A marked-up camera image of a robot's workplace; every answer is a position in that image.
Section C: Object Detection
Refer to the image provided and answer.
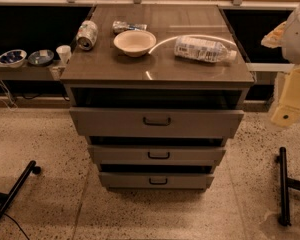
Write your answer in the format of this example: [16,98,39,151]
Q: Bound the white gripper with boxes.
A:
[261,21,300,127]

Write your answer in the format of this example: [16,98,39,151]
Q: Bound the grey drawer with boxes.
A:
[88,145,225,166]
[99,172,214,190]
[70,107,244,138]

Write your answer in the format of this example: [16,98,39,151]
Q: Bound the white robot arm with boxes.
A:
[261,4,300,127]

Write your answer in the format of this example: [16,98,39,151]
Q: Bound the grey drawer cabinet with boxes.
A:
[61,4,254,176]

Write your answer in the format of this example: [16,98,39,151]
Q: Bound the grey top drawer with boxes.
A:
[70,107,244,138]

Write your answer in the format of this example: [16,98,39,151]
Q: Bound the grey bottom drawer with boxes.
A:
[99,172,214,190]

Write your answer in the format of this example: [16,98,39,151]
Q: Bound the clear plastic water bottle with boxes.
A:
[174,36,237,63]

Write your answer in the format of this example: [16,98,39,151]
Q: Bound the black stand leg right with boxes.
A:
[276,147,300,226]

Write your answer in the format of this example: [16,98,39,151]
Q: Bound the black stand leg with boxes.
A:
[276,147,300,226]
[0,160,41,220]

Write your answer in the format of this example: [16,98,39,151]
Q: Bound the white paper bowl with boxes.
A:
[113,30,156,57]

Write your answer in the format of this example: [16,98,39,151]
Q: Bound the crumpled snack wrapper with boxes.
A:
[112,21,147,35]

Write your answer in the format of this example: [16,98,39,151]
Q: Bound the crushed soda can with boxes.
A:
[76,20,98,51]

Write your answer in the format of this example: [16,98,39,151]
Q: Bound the small white paper cup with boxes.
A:
[56,45,72,64]

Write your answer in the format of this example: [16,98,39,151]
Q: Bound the blue patterned bowl right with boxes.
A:
[28,49,54,66]

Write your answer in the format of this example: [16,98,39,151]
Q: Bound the blue patterned bowl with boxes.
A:
[0,49,27,68]
[28,49,54,66]

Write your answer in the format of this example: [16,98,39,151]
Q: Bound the blue patterned bowl left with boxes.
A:
[0,49,27,68]

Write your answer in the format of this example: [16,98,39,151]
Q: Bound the black stand leg left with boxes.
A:
[0,160,41,220]

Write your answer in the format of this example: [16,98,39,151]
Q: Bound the white cable on shelf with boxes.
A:
[0,63,19,112]

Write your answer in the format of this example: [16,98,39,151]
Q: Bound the black floor cable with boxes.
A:
[0,203,31,240]

